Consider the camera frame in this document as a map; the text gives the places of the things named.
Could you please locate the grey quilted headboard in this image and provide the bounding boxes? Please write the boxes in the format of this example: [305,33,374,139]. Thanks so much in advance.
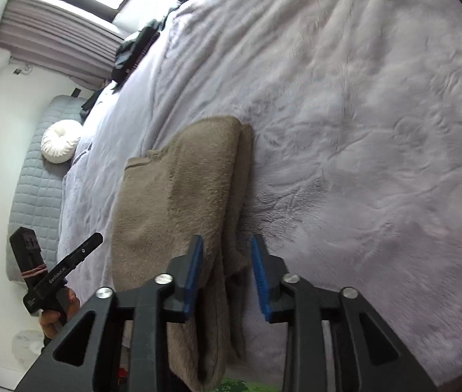
[6,95,87,282]

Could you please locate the dark clothes pile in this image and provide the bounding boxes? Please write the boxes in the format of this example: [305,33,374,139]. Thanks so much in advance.
[110,0,191,87]

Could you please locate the person's left hand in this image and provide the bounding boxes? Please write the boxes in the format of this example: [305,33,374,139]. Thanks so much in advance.
[38,287,81,340]

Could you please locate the beige fuzzy garment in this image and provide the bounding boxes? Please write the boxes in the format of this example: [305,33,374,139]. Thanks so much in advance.
[110,115,256,392]

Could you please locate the white plush blanket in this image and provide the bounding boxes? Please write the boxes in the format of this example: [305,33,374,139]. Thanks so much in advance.
[57,0,462,388]

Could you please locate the green patterned mat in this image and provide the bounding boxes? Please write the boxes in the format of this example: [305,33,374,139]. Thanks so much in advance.
[218,379,289,392]

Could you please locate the round white cushion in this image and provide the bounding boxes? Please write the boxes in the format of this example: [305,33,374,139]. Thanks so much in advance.
[41,120,82,165]

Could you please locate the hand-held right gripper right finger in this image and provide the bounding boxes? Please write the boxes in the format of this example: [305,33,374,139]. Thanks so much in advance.
[251,235,440,392]

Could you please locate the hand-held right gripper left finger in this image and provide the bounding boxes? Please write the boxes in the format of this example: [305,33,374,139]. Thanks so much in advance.
[16,235,205,392]

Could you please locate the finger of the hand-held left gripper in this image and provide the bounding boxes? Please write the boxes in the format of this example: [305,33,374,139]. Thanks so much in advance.
[56,232,104,275]

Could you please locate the grey pleated curtain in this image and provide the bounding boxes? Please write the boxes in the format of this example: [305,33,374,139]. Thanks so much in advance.
[0,0,128,91]

